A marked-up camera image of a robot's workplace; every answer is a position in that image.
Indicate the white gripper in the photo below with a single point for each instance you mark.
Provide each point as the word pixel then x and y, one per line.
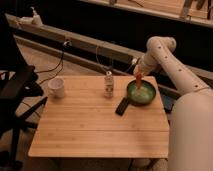
pixel 142 68

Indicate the red orange pepper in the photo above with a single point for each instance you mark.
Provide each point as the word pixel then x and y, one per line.
pixel 138 80

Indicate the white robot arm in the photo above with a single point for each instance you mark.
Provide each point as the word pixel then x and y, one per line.
pixel 191 124

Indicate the green ceramic bowl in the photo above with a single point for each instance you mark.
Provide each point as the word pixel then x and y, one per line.
pixel 143 95

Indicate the white ceramic mug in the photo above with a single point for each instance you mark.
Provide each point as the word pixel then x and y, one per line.
pixel 56 87

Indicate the clear glass jar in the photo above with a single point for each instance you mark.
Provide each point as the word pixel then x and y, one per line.
pixel 109 84

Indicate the black remote control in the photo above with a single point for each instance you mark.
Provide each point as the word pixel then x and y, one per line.
pixel 120 110

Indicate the white soap bottle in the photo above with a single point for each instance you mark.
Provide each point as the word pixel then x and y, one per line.
pixel 36 18

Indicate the black chair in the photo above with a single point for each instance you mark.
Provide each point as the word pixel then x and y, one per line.
pixel 18 80

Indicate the long wooden beam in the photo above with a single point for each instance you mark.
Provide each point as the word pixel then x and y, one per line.
pixel 89 52

